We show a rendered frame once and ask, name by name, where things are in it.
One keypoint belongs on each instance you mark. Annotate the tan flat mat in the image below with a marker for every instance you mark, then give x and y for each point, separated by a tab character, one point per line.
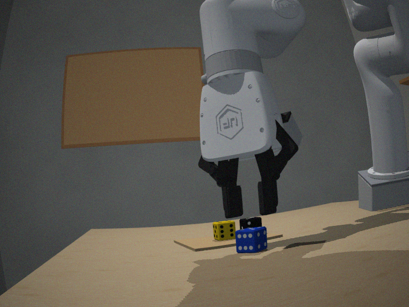
209	243

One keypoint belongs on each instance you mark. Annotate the blue die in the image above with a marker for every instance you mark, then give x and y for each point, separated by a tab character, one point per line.
251	240

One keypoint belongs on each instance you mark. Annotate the black die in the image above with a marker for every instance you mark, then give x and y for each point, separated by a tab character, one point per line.
250	222

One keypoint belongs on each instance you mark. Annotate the yellow die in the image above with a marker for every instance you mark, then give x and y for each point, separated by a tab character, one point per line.
224	230

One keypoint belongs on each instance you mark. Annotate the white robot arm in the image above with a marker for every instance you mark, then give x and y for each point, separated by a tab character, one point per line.
236	34

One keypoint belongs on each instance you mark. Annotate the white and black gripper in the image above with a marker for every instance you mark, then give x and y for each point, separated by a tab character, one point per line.
240	117

